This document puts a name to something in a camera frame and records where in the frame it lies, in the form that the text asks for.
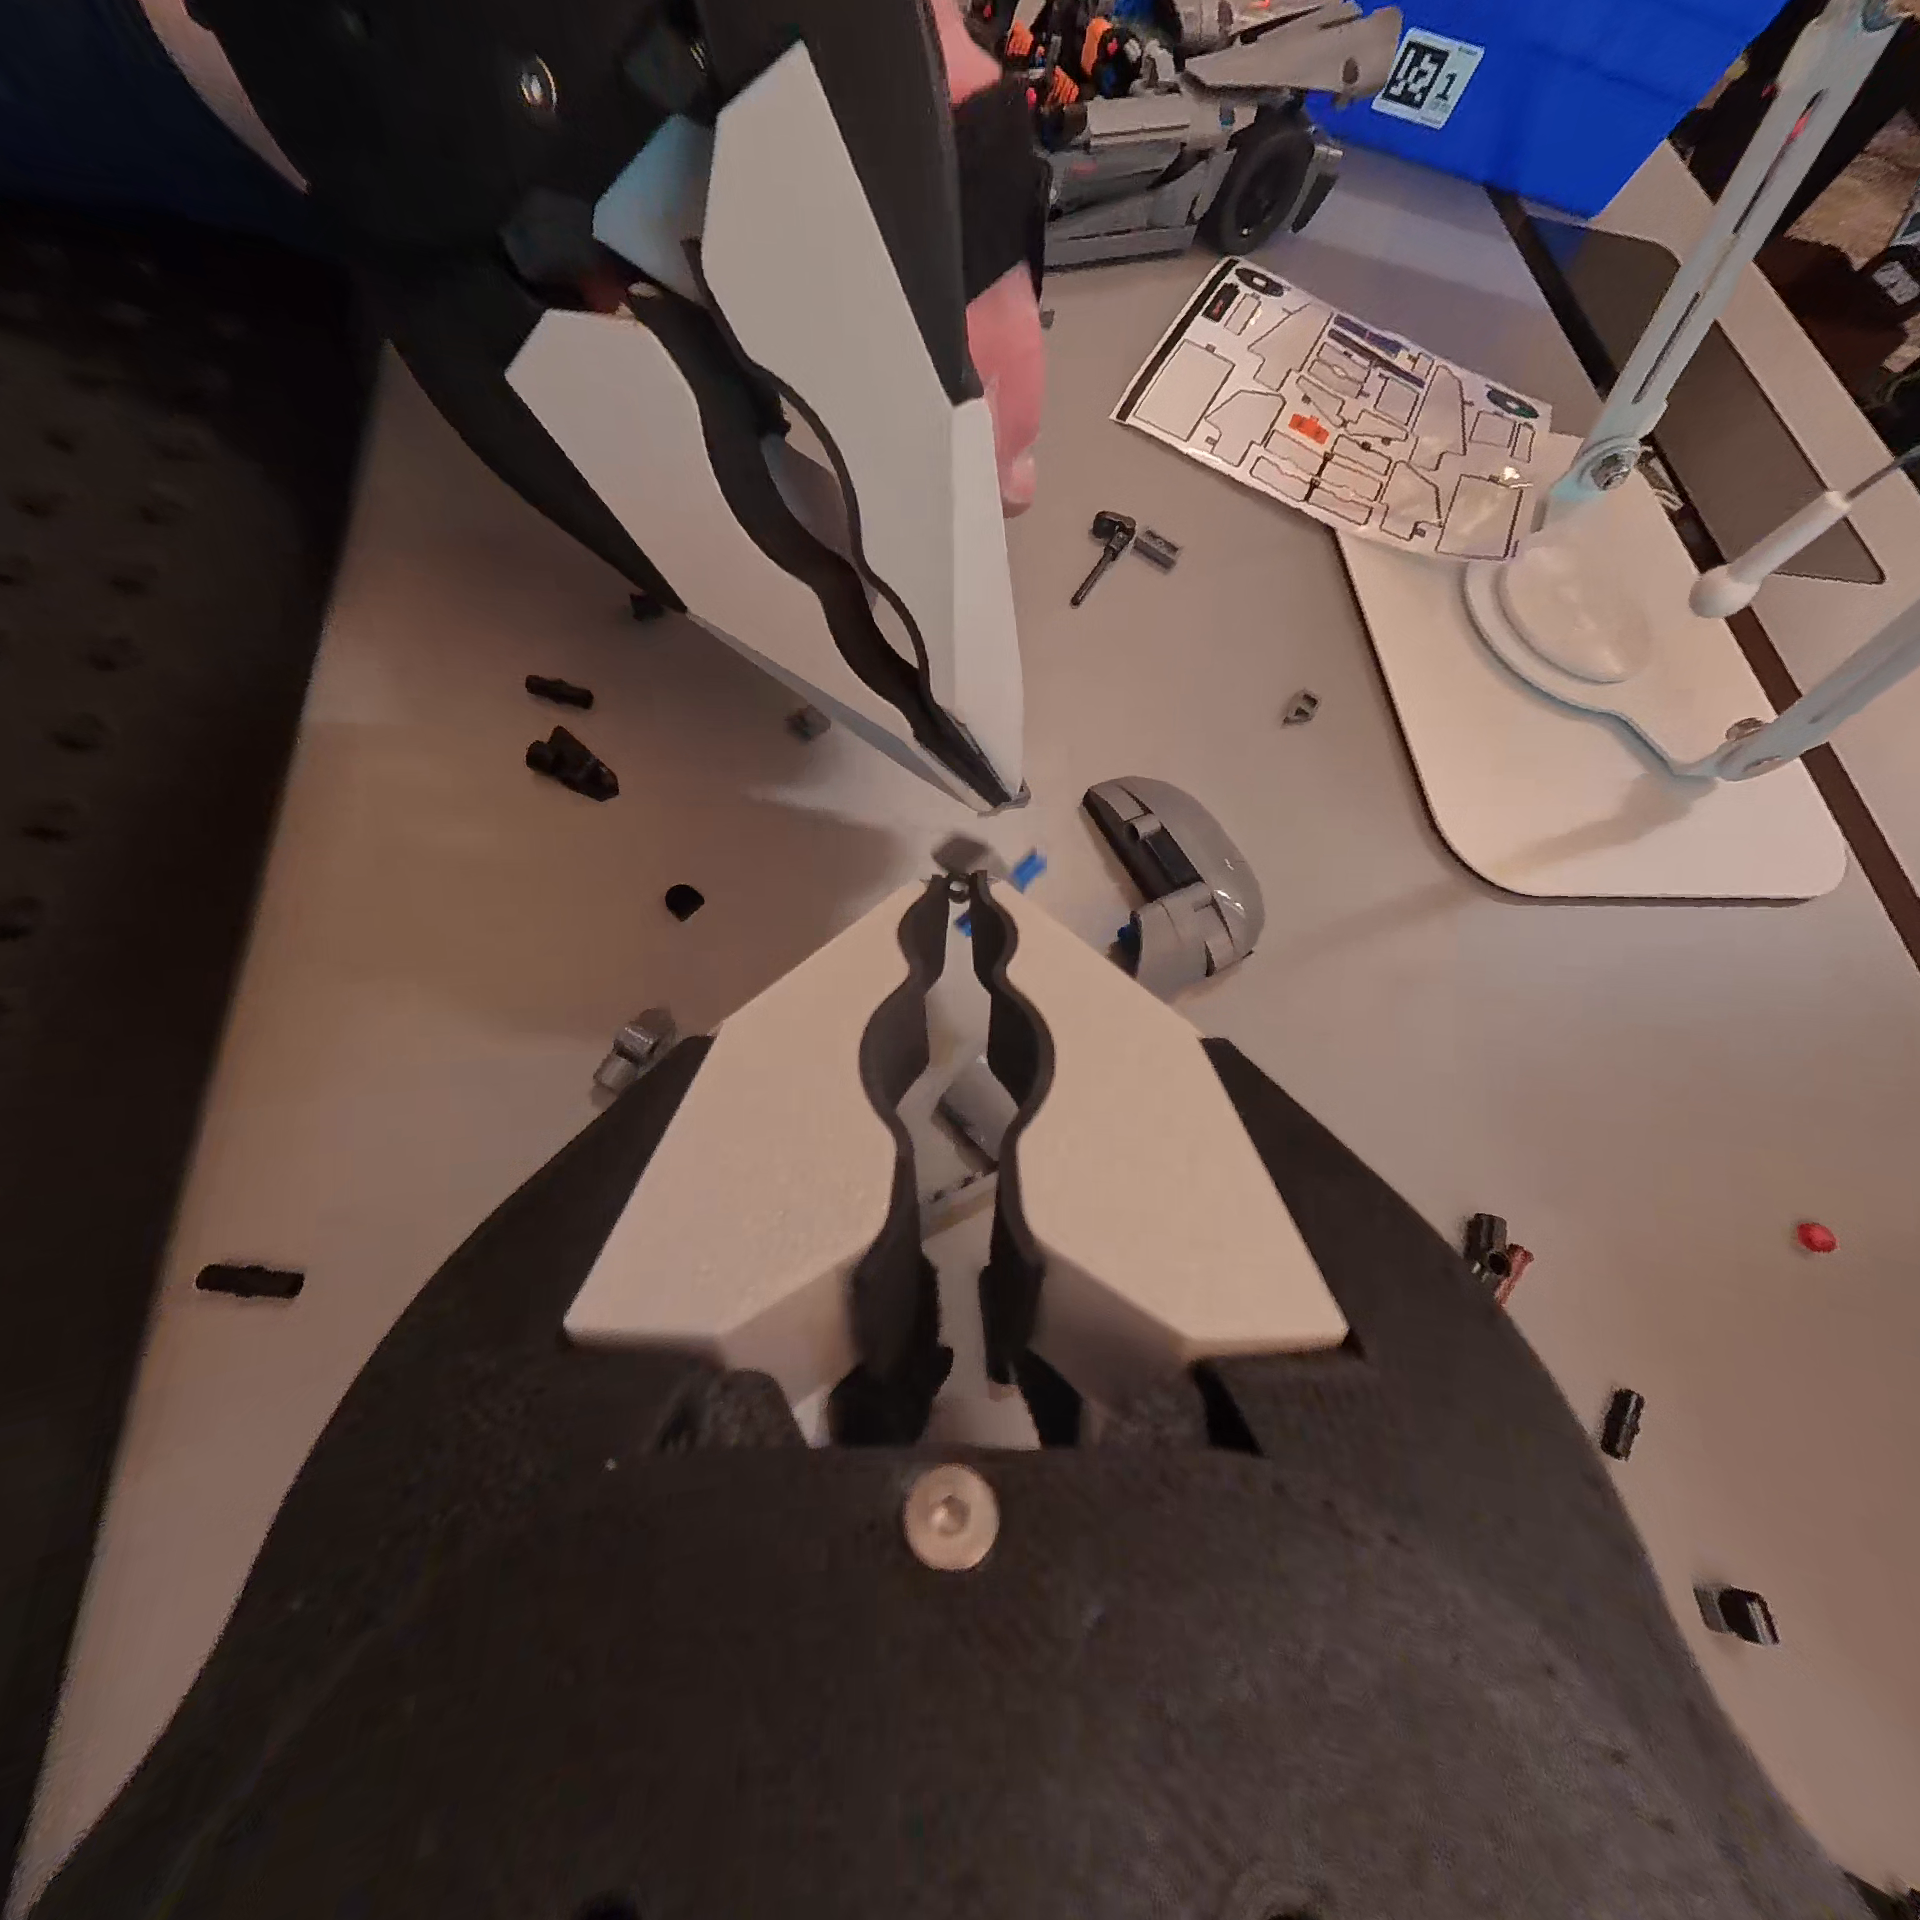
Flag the white rounded base board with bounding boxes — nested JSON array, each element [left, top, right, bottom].
[[1331, 433, 1851, 903]]

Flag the grey piece with blue pin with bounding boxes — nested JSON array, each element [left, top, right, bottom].
[[930, 839, 1050, 938]]

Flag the blue plastic bin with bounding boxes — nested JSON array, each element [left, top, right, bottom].
[[1304, 0, 1790, 219]]

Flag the black wedge lego connector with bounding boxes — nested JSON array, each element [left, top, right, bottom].
[[525, 725, 620, 802]]

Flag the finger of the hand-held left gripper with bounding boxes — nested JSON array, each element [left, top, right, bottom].
[[506, 283, 1016, 817], [593, 41, 1031, 810]]

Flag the black perforated rail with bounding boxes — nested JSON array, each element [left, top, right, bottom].
[[0, 195, 384, 1845]]

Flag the dark flat panel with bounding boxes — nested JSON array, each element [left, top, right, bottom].
[[1500, 195, 1889, 584]]

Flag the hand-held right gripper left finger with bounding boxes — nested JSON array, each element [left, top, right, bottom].
[[564, 883, 958, 1445]]

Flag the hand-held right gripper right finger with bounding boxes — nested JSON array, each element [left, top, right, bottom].
[[968, 876, 1352, 1445]]

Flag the white desk lamp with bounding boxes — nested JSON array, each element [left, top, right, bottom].
[[1463, 0, 1920, 787]]

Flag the lego sticker sheet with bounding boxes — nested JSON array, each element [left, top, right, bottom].
[[1111, 260, 1556, 560]]

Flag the person's left hand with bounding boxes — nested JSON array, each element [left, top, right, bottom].
[[938, 0, 1050, 522]]

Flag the grey lego car model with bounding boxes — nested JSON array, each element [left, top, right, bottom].
[[960, 0, 1409, 272]]

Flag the grey lego wheel arch assembly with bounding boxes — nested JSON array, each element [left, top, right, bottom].
[[1081, 774, 1267, 992]]

